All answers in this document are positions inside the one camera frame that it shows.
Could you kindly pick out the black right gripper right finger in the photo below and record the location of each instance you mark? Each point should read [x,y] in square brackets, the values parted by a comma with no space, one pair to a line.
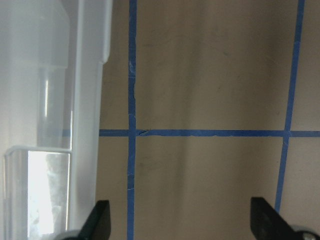
[266,223]

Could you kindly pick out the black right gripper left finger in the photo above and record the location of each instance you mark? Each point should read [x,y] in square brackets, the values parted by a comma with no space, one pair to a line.
[98,224]

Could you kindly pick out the clear plastic box lid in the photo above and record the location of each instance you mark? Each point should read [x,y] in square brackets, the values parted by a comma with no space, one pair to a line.
[52,54]

